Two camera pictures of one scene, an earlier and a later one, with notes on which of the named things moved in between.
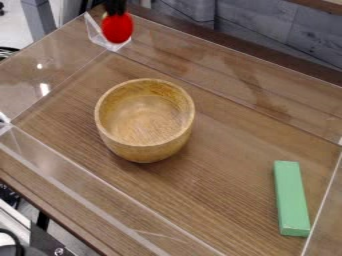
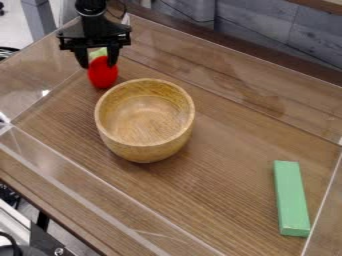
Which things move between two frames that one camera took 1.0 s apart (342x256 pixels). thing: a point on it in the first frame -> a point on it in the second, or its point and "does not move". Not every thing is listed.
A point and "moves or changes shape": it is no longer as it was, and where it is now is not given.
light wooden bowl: [145, 117] does not move
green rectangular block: [293, 219] does not move
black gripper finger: [117, 6] -> [96, 35]
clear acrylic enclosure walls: [174, 145] does not move
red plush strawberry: [118, 27] moves or changes shape
